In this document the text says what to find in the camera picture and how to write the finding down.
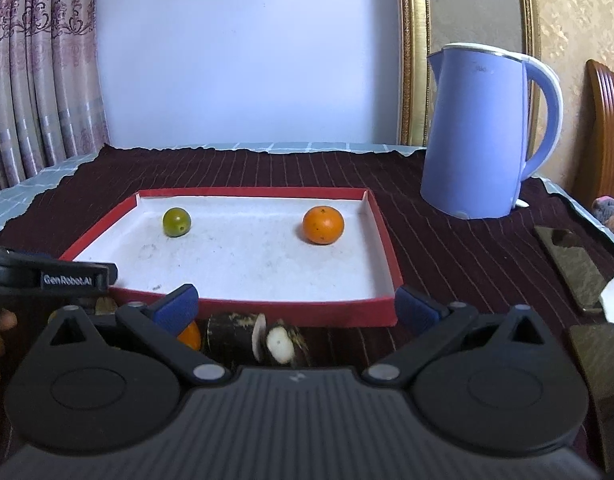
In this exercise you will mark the orange tangerine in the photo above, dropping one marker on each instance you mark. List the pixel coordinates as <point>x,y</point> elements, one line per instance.
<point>323,225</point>

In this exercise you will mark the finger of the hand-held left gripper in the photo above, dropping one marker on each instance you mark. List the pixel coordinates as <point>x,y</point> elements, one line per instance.
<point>107,276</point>

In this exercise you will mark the small brown nut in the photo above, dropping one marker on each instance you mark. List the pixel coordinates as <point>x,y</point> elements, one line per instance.
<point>106,306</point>

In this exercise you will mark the dark flat slab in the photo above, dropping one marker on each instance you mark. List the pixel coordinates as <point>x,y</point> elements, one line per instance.
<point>604,380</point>

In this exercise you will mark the gold picture frame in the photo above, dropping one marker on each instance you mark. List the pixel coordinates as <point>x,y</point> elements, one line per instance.
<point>412,60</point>

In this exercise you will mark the pink patterned curtain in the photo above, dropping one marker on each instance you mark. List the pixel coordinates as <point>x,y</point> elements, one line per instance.
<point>37,60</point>

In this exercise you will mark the brown wooden headboard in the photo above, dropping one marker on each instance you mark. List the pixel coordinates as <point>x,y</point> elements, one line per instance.
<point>604,135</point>

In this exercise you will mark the dark maroon striped cloth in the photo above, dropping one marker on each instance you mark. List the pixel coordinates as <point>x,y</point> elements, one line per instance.
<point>462,260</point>

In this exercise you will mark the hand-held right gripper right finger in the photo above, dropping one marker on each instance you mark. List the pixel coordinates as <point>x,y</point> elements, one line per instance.
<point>412,310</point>

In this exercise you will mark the pink crumpled cloth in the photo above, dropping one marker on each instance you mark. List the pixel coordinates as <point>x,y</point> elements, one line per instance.
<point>612,217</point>

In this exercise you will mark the small green citrus fruit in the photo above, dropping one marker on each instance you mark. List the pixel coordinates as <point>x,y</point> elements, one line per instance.
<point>177,222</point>

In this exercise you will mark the red shallow cardboard tray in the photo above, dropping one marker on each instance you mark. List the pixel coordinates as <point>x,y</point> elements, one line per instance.
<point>257,265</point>

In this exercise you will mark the blue electric kettle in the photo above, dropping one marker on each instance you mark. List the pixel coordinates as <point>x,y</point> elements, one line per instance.
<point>477,135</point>

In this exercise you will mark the dark green cucumber piece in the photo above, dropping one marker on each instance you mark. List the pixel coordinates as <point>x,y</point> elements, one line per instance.
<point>232,335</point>
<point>282,346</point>

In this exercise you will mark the dark smartphone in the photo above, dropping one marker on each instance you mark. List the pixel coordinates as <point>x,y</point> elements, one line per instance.
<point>569,267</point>

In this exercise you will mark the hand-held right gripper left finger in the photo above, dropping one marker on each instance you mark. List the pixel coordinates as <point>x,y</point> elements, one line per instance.
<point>176,310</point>

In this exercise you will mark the small orange kumquat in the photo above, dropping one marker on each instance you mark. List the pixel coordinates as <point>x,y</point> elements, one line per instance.
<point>192,336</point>

